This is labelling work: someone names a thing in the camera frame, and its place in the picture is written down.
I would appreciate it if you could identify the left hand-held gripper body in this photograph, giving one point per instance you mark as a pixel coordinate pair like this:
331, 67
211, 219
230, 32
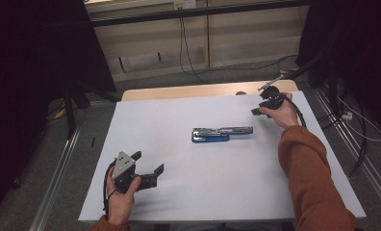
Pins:
123, 165

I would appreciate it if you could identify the white power strip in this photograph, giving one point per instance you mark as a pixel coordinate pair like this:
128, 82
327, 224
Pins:
347, 115

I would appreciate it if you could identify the white wall socket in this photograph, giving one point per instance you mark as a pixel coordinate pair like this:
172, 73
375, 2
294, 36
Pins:
185, 4

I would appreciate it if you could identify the black horizontal bar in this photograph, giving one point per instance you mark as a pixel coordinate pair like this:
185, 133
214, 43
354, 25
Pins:
191, 13

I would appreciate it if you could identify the white table sheet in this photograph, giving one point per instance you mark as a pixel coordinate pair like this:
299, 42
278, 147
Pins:
211, 186

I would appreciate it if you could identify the small black floor item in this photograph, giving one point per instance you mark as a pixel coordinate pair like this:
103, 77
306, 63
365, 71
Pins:
93, 142

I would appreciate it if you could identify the black curtain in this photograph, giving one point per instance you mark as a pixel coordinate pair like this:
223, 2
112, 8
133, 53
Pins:
34, 48
355, 38

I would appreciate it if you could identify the beige cabinet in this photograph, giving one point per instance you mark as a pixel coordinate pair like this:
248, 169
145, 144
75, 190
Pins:
243, 41

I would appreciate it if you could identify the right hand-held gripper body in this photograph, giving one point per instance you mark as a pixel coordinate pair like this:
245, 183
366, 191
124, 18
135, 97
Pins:
272, 97

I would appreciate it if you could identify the aluminium floor rail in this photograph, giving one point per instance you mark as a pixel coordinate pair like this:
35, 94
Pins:
55, 183
349, 138

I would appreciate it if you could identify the dark round table grommet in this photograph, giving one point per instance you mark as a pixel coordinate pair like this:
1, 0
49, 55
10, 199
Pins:
241, 93

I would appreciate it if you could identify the person's right hand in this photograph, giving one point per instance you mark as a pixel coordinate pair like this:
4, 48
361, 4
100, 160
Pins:
284, 115

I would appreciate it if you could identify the person's left hand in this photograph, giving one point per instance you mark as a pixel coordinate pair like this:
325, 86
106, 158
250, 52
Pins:
121, 207

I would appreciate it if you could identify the blue stapler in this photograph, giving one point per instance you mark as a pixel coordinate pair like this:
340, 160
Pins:
211, 136

